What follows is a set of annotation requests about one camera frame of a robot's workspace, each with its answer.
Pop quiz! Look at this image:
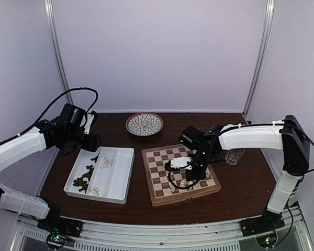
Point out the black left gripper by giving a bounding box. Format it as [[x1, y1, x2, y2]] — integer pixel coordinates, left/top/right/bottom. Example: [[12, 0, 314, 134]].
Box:
[[64, 128, 102, 152]]

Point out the white chess king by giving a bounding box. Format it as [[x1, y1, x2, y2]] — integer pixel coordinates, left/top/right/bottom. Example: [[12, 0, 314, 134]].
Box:
[[180, 180, 185, 188]]

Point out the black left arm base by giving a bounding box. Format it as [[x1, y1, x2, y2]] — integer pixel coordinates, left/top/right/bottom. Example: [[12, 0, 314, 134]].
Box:
[[35, 206, 83, 250]]

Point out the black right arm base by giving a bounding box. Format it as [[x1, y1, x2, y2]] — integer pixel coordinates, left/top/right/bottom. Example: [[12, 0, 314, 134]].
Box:
[[240, 209, 285, 248]]

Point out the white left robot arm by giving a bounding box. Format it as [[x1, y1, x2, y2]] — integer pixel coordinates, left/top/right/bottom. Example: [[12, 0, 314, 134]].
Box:
[[0, 104, 100, 232]]

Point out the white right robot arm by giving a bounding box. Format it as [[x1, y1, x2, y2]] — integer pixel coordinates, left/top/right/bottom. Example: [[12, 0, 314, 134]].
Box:
[[171, 115, 310, 231]]

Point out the pile of dark chess pieces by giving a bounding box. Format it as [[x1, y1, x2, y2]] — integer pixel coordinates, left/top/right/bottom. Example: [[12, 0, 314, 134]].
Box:
[[73, 154, 99, 193]]

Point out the wooden chess board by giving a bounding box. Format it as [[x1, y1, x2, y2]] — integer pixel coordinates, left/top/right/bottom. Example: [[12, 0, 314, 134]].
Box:
[[142, 144, 221, 207]]

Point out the pile of white chess pieces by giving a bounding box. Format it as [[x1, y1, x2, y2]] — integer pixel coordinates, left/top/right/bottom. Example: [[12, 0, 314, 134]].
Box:
[[91, 186, 100, 196]]

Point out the clear drinking glass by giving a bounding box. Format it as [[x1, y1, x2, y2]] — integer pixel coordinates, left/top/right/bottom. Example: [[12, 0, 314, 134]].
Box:
[[225, 149, 245, 165]]

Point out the white compartment tray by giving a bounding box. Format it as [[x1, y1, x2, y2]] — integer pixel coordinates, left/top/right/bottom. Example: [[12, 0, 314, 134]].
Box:
[[63, 146, 134, 204]]

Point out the floral patterned ceramic plate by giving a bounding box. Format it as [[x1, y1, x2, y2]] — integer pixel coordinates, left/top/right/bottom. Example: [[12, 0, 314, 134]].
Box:
[[126, 112, 164, 136]]

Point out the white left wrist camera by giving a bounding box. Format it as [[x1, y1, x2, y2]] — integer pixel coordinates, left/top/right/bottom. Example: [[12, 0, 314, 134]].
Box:
[[83, 111, 97, 134]]

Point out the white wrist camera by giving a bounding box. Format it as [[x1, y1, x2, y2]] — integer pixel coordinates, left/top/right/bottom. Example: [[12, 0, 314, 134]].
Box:
[[164, 157, 192, 171], [83, 111, 97, 134]]

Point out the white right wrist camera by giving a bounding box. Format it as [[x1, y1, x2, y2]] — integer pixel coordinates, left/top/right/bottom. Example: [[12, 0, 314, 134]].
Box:
[[164, 157, 192, 171]]

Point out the aluminium corner post right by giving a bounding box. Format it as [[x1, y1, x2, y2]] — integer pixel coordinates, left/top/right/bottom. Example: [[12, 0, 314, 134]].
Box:
[[242, 0, 275, 122]]

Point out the aluminium corner post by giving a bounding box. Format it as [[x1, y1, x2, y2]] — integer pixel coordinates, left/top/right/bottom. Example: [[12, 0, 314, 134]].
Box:
[[43, 0, 77, 116], [242, 0, 275, 122]]

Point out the aluminium corner post left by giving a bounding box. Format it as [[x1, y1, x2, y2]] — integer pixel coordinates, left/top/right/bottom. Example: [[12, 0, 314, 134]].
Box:
[[43, 0, 77, 116]]

